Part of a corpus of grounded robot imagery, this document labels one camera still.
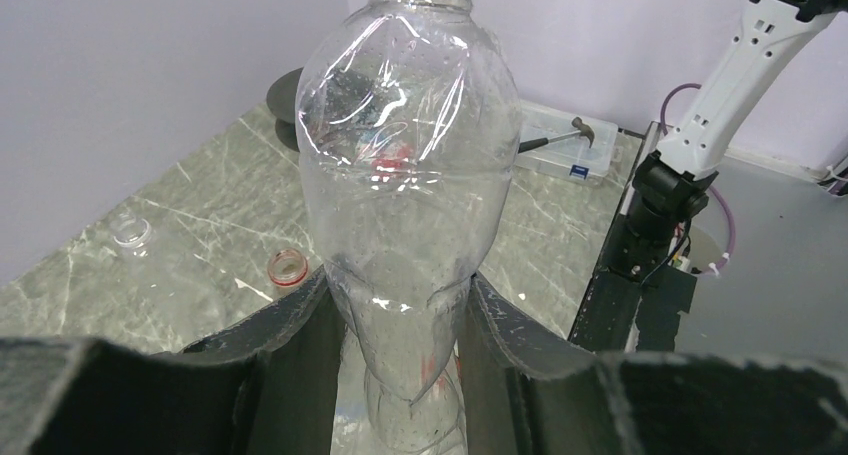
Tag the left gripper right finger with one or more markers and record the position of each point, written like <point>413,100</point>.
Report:
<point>528,391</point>

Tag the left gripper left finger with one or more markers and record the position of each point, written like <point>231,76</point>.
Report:
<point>265,385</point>

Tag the clear bottle blue white cap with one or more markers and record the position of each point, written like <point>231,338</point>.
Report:
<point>408,125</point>

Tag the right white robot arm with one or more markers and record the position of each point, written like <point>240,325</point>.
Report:
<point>670,185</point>

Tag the small clear cup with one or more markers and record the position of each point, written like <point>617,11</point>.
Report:
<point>133,234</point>

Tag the clear plastic box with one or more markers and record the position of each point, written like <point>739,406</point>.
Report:
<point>572,160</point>

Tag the hammer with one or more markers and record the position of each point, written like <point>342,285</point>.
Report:
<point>580,129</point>

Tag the black filament spool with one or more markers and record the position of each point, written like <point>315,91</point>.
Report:
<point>281,100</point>

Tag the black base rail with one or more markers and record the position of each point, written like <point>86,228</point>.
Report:
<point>631,303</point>

